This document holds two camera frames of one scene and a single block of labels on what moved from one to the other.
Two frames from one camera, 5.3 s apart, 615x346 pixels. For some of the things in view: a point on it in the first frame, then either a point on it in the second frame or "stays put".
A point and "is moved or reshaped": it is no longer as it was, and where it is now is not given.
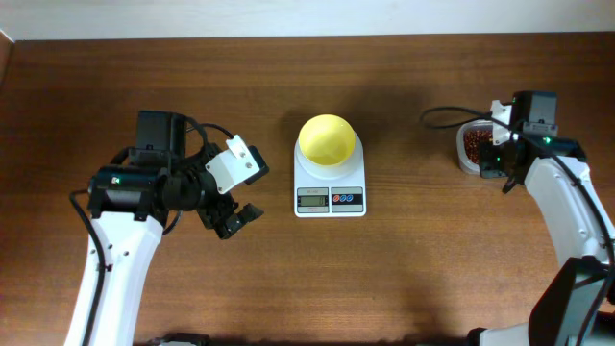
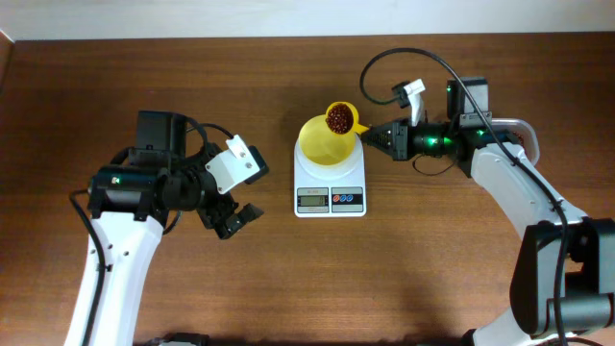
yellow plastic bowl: (326, 139) stays put
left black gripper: (225, 205) stays put
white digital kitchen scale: (331, 191) stays put
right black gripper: (487, 167) → (401, 146)
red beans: (472, 137) is moved or reshaped
